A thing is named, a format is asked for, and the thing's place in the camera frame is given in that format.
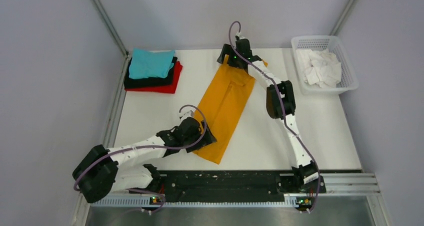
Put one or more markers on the left side aluminium rail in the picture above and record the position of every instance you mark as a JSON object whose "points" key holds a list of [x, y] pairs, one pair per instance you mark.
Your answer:
{"points": [[115, 111]]}

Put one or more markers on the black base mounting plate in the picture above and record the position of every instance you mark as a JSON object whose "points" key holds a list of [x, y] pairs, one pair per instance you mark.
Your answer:
{"points": [[232, 186]]}

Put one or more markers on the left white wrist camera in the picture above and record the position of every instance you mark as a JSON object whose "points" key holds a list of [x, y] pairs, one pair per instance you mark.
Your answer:
{"points": [[187, 114]]}

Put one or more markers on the right aluminium frame post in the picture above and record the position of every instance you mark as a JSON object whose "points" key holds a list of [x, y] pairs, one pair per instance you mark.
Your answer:
{"points": [[342, 19]]}

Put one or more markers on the white slotted cable duct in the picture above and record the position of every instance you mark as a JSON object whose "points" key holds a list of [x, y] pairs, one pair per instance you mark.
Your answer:
{"points": [[136, 200]]}

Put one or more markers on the folded red t shirt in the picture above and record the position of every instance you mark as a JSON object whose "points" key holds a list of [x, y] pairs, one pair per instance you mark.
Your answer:
{"points": [[169, 89]]}

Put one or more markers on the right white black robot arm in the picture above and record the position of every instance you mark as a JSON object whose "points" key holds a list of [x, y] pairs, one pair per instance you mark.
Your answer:
{"points": [[280, 105]]}

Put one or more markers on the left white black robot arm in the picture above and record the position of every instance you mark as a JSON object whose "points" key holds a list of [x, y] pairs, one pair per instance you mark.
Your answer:
{"points": [[103, 171]]}

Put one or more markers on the folded black t shirt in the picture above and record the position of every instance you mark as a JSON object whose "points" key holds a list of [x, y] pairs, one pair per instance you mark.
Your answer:
{"points": [[149, 82]]}

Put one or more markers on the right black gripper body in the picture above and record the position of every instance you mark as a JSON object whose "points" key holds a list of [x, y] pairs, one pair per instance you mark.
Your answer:
{"points": [[234, 60]]}

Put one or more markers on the crumpled white t shirt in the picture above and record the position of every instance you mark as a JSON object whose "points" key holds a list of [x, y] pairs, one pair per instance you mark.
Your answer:
{"points": [[319, 68]]}

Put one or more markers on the orange t shirt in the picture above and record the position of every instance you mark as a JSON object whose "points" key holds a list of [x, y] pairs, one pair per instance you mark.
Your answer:
{"points": [[222, 105]]}

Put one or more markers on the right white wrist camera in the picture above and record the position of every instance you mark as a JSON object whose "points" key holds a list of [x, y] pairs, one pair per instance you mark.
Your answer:
{"points": [[239, 37]]}

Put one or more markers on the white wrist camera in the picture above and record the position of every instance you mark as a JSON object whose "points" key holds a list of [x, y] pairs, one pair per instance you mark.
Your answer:
{"points": [[239, 37], [187, 114]]}

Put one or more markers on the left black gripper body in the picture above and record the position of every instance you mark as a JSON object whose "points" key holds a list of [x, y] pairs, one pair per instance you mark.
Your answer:
{"points": [[189, 140]]}

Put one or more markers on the white plastic basket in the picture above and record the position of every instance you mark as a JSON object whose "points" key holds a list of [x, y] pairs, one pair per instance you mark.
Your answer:
{"points": [[333, 44]]}

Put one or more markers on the left aluminium frame post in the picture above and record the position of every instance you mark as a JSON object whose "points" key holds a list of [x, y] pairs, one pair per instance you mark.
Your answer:
{"points": [[109, 26]]}

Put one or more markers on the folded teal t shirt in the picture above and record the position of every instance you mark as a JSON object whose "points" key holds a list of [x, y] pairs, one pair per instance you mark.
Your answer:
{"points": [[147, 64]]}

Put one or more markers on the aluminium frame post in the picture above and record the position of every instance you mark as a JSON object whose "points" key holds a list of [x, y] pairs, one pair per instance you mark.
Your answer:
{"points": [[109, 26], [342, 19]]}

